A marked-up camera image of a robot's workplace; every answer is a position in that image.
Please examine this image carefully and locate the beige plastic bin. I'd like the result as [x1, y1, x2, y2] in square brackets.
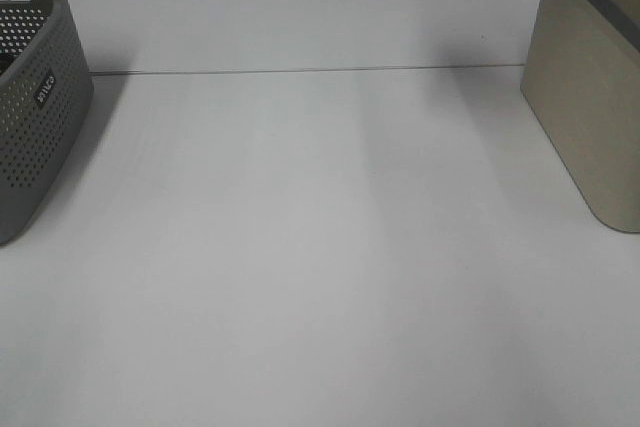
[521, 0, 639, 233]

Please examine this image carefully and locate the grey perforated plastic basket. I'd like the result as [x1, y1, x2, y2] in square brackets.
[1, 0, 94, 244]

